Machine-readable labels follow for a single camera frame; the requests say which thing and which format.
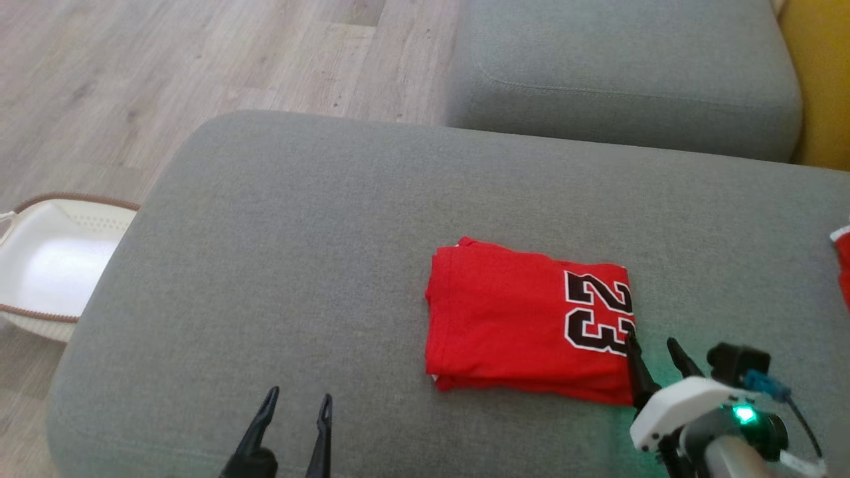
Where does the white laundry basket brown rim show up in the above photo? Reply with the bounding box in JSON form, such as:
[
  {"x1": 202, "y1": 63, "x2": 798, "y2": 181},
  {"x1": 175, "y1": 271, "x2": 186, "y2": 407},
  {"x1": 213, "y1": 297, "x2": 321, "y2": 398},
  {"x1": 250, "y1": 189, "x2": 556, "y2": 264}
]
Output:
[{"x1": 0, "y1": 193, "x2": 140, "y2": 343}]

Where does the black cable blue plug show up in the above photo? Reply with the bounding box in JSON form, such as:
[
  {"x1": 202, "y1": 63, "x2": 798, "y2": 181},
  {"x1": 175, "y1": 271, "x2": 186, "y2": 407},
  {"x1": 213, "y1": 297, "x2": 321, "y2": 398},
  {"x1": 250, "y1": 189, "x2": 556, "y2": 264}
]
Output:
[{"x1": 744, "y1": 370, "x2": 824, "y2": 460}]

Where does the red shorts white waistband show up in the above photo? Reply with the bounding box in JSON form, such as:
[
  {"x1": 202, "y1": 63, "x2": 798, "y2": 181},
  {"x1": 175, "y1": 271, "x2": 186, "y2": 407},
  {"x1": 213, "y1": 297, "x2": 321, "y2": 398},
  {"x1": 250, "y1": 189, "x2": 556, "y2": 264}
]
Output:
[{"x1": 830, "y1": 224, "x2": 850, "y2": 313}]

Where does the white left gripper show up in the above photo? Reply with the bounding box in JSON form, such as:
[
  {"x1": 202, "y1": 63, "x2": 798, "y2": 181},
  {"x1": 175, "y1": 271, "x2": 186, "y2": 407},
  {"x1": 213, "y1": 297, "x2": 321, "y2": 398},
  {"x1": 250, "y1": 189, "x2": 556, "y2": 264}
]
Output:
[{"x1": 219, "y1": 386, "x2": 333, "y2": 478}]

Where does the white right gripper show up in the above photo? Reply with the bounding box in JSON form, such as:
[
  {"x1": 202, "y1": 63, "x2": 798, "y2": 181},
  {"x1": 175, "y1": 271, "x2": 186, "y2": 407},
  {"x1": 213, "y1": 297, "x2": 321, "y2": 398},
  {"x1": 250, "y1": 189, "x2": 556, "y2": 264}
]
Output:
[{"x1": 624, "y1": 332, "x2": 791, "y2": 478}]

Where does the white paper cable tag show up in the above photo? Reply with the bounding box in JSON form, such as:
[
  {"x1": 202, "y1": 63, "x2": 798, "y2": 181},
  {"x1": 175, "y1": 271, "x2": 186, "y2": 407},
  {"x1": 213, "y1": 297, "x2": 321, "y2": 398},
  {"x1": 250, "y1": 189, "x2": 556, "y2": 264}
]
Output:
[{"x1": 780, "y1": 450, "x2": 827, "y2": 476}]

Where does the grey sofa ottoman cushion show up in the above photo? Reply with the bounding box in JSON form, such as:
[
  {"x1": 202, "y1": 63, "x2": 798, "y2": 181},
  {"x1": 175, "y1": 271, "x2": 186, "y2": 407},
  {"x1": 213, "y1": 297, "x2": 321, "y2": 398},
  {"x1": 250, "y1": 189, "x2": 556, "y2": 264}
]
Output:
[{"x1": 446, "y1": 0, "x2": 803, "y2": 163}]

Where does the yellow armchair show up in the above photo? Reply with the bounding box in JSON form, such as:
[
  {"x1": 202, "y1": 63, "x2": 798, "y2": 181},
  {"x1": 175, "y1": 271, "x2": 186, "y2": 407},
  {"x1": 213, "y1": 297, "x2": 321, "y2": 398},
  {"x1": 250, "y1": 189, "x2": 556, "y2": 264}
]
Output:
[{"x1": 777, "y1": 0, "x2": 850, "y2": 172}]

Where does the red basketball jersey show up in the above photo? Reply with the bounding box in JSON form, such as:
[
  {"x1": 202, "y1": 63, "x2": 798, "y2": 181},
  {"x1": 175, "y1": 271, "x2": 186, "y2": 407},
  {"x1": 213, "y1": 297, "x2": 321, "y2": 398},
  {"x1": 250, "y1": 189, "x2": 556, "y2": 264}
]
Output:
[{"x1": 425, "y1": 236, "x2": 637, "y2": 406}]

